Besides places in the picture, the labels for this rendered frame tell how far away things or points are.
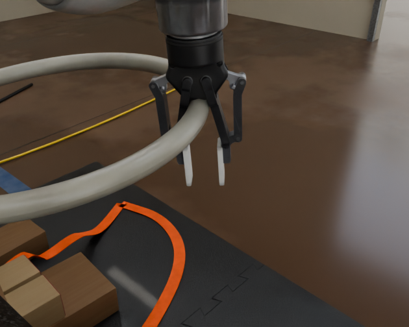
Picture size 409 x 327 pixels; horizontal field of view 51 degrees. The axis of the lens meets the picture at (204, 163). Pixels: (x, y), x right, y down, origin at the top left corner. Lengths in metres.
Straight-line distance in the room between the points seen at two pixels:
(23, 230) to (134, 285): 0.51
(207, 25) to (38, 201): 0.28
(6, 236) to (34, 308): 0.55
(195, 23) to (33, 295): 1.09
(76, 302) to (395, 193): 1.58
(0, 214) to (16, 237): 1.39
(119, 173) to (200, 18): 0.21
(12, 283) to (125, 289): 0.41
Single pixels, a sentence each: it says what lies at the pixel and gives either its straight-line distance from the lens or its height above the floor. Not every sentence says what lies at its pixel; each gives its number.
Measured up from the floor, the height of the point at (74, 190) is 0.99.
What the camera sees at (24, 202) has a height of 0.98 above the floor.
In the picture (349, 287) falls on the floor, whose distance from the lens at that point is 1.77.
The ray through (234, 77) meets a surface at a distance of 0.60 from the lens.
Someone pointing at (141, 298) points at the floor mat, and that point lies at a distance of 1.65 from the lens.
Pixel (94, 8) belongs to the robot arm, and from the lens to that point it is 0.39.
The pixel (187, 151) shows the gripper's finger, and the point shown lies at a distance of 0.64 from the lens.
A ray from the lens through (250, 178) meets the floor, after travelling 2.27.
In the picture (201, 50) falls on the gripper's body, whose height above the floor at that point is 1.08.
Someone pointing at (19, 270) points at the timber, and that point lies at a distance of 1.55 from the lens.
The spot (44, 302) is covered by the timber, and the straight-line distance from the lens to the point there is 1.42.
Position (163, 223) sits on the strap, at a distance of 1.94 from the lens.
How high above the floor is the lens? 1.24
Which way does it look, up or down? 31 degrees down
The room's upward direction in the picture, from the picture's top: straight up
